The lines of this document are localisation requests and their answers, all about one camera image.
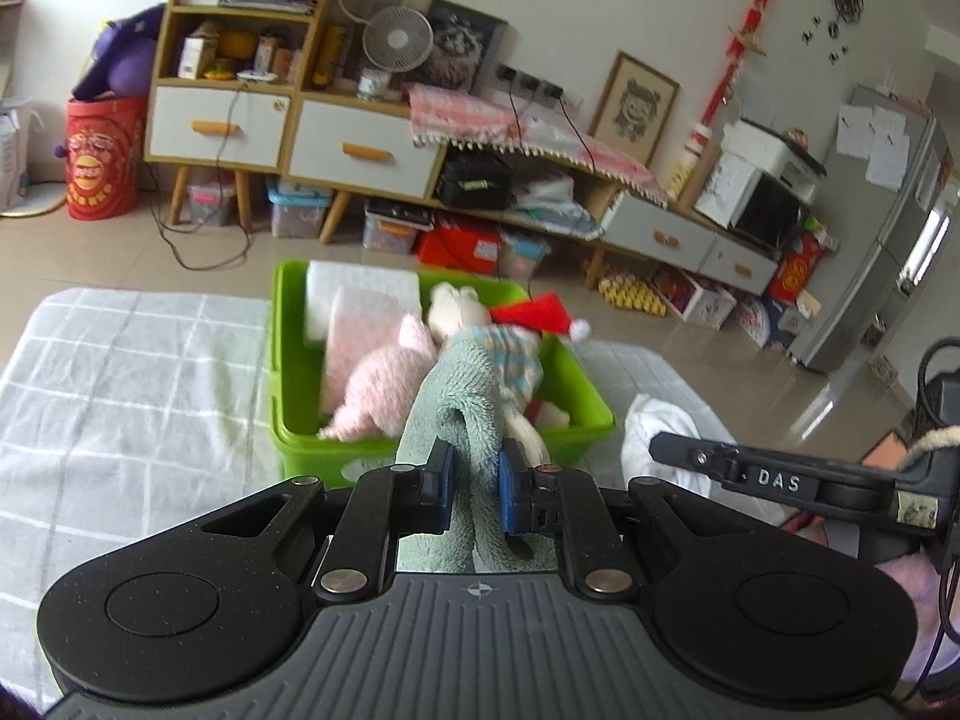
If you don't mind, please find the black power cable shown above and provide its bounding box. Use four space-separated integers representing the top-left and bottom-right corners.
142 86 252 271

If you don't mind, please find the white cardboard box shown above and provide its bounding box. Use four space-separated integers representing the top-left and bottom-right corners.
652 270 736 327

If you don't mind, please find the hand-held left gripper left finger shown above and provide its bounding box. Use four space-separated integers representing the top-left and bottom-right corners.
199 442 457 601

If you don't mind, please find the black microwave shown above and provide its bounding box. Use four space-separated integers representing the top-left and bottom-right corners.
731 172 807 248

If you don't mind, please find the green towel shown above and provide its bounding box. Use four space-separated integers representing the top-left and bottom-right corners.
394 337 537 571

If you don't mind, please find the blue-lidded storage box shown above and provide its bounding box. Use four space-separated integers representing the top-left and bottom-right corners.
266 178 333 239

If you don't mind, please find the red flat box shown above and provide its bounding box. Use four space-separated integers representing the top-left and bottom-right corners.
416 214 503 275

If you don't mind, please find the red printed bucket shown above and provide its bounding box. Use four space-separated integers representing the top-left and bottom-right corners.
64 96 147 222

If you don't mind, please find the mouse plush with checked hat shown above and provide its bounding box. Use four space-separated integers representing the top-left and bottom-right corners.
426 281 552 466

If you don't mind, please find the white paper bag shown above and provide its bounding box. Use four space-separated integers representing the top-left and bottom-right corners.
0 97 35 211

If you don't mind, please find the pink fuzzy sock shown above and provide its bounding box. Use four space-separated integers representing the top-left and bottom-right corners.
319 313 440 442

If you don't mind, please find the clear storage box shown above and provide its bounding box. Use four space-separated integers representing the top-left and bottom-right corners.
184 180 237 227

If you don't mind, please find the pink lace cover cloth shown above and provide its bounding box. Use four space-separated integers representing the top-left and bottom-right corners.
407 84 672 207

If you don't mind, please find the black box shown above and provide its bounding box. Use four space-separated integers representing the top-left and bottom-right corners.
437 151 515 211

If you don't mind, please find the white appliance box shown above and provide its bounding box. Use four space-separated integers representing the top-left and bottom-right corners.
694 118 826 230

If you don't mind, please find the person's right forearm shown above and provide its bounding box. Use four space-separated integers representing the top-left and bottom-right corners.
825 540 960 691

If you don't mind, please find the white crumpled cloth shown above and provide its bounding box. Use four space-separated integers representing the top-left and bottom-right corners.
622 394 706 496

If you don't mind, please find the purple plush toy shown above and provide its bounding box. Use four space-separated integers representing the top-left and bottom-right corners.
71 4 166 102

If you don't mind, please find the grey checked cloth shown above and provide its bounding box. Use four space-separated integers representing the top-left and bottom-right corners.
0 289 676 691

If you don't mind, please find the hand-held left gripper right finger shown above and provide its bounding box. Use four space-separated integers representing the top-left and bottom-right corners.
499 441 743 595

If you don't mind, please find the framed cat picture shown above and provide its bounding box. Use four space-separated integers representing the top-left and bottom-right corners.
409 0 509 98

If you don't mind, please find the white plush with red hat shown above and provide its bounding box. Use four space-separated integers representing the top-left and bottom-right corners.
487 292 593 428

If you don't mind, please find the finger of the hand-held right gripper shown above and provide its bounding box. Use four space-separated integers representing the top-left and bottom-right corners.
649 431 826 502

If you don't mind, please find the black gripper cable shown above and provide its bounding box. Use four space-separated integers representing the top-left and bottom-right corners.
913 337 960 451

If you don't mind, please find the row of yellow bottles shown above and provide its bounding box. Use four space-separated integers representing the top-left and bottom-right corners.
598 264 668 316

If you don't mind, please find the pink and white sponge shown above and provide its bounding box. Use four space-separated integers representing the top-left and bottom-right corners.
322 285 421 413

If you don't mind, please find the clear box with orange handle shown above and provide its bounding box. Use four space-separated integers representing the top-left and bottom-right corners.
362 199 432 254

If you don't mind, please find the green plastic bin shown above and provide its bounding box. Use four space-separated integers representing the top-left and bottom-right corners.
270 259 617 488

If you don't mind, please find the silver refrigerator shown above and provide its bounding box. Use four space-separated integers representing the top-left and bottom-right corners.
787 86 960 376

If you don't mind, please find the framed cartoon picture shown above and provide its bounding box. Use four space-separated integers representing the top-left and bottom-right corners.
589 51 682 166

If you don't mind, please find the white foam block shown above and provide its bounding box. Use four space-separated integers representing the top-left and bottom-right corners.
304 261 421 350

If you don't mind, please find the tall wooden drawer cabinet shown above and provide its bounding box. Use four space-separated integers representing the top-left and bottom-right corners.
142 0 451 245

